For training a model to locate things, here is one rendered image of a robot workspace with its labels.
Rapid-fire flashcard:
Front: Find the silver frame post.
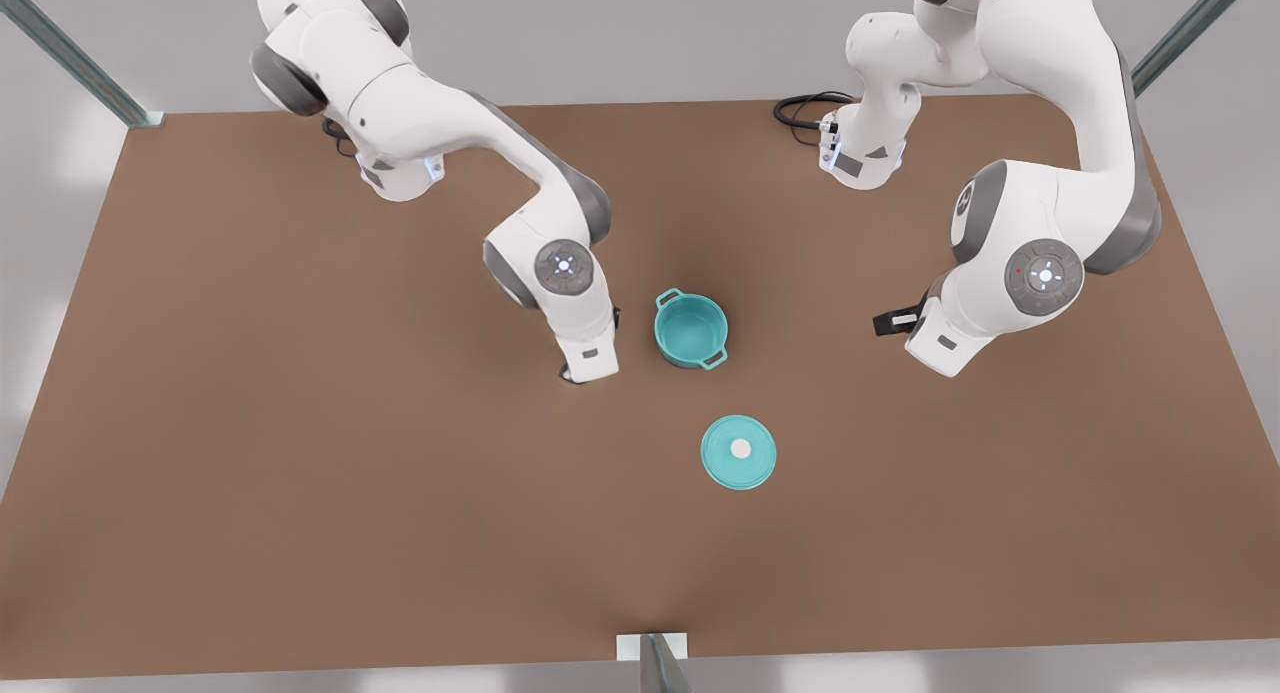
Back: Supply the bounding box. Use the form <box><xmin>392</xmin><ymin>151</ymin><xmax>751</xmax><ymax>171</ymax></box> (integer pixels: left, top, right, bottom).
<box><xmin>1130</xmin><ymin>0</ymin><xmax>1264</xmax><ymax>100</ymax></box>
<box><xmin>0</xmin><ymin>0</ymin><xmax>167</xmax><ymax>130</ymax></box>
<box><xmin>616</xmin><ymin>632</ymin><xmax>692</xmax><ymax>693</ymax></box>

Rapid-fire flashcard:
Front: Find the black cable loop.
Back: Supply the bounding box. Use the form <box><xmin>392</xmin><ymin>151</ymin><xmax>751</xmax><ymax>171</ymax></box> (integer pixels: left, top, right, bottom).
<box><xmin>773</xmin><ymin>91</ymin><xmax>857</xmax><ymax>150</ymax></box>
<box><xmin>321</xmin><ymin>116</ymin><xmax>362</xmax><ymax>160</ymax></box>

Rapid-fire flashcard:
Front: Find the teal pot with handles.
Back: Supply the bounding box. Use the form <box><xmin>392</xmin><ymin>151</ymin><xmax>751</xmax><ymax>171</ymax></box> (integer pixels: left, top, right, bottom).
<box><xmin>654</xmin><ymin>287</ymin><xmax>730</xmax><ymax>372</ymax></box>

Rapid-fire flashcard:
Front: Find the teal pot lid white knob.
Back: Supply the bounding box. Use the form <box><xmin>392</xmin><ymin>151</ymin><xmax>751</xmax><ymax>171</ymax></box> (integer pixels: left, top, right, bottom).
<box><xmin>700</xmin><ymin>414</ymin><xmax>778</xmax><ymax>492</ymax></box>

